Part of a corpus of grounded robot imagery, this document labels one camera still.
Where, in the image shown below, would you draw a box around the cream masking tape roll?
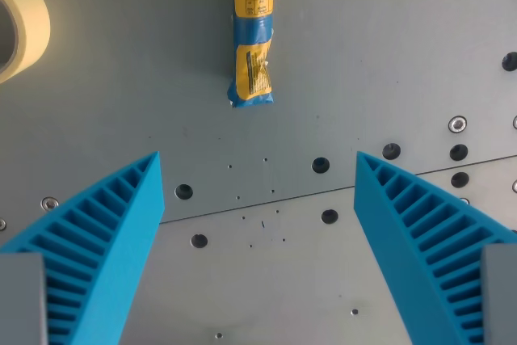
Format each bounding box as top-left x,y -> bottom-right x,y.
0,0 -> 52,84

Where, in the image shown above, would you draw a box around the yellow blue snack packet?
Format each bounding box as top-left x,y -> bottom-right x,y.
226,0 -> 276,109

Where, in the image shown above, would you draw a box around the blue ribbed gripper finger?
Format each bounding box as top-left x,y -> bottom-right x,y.
353,150 -> 517,345
0,151 -> 166,345

